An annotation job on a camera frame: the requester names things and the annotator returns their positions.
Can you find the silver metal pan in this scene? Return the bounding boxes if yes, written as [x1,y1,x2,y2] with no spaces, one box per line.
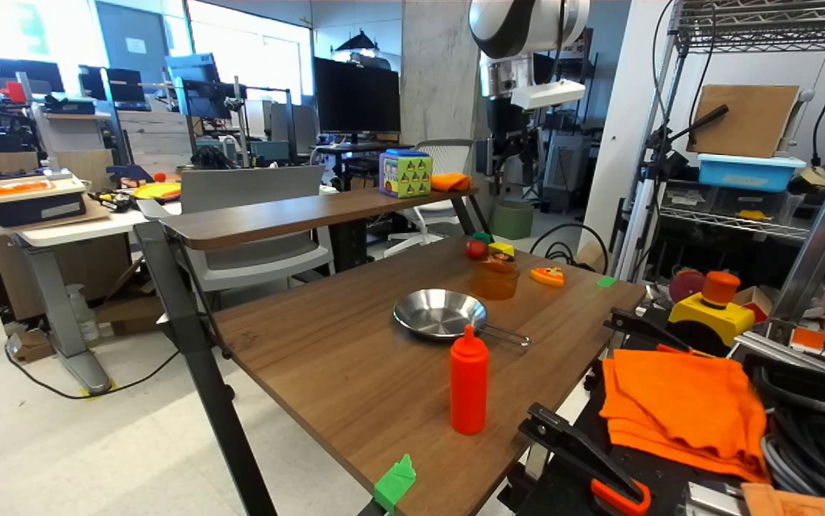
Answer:
[390,288,536,350]

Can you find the dark red disc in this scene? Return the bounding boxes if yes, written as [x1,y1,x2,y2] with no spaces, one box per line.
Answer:
[666,268,708,305]

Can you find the white height-adjustable desk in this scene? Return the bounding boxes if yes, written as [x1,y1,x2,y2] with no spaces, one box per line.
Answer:
[0,169,185,397]

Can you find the folded orange cloth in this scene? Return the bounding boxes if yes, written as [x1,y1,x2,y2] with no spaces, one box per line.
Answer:
[597,345,769,484]

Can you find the metal wire shelf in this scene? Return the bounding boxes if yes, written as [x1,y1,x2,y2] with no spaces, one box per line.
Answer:
[652,0,825,254]

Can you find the crumpled orange cloth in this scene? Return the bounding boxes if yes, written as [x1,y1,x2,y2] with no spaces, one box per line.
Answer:
[425,169,474,198]

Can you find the device with orange top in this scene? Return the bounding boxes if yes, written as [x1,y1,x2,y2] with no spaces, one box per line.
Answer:
[0,172,90,231]

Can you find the dark wooden bench table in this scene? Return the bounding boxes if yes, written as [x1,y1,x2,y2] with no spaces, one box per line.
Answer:
[132,183,493,516]

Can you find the silver tripod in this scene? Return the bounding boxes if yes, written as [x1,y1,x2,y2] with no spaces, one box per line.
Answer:
[609,102,732,284]

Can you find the colourful toy cube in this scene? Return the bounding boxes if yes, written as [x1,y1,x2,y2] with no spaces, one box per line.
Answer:
[374,148,434,202]

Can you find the black clamp orange handle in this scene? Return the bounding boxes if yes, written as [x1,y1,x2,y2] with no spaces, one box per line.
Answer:
[519,403,655,516]
[607,305,686,350]

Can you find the blue plastic bin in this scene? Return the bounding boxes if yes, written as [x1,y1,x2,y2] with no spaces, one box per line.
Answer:
[695,152,808,195]

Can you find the amber transparent bowl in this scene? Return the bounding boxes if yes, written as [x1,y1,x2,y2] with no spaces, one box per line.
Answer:
[467,258,520,305]

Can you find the yellow emergency stop box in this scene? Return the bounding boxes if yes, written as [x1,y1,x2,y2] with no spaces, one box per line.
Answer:
[663,269,758,352]

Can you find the thin black floor cable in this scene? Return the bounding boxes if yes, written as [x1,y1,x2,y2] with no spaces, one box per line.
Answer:
[523,221,612,277]

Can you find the black monitor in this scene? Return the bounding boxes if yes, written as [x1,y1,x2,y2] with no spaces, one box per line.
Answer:
[311,56,404,139]

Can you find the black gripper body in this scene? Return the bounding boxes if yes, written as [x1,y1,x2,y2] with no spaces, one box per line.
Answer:
[486,94,544,169]

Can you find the short green tape strip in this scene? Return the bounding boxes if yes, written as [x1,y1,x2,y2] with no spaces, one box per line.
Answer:
[368,454,421,513]

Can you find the toy pizza slice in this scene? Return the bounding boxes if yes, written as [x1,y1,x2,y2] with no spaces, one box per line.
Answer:
[526,265,570,289]

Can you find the cardboard sheet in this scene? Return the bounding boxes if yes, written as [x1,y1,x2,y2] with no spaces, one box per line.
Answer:
[690,83,805,162]

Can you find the green waste bin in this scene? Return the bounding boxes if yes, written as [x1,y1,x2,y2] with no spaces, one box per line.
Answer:
[489,198,536,241]

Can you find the black cable coil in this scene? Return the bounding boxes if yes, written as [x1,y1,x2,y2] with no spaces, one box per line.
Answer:
[749,367,825,481]

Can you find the red squeeze bottle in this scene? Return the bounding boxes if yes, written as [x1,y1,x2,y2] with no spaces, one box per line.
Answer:
[447,324,493,440]

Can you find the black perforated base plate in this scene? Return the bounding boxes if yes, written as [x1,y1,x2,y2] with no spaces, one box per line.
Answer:
[496,284,825,516]

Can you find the grey plastic chair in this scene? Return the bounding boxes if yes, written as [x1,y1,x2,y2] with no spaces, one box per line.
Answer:
[176,168,338,295]

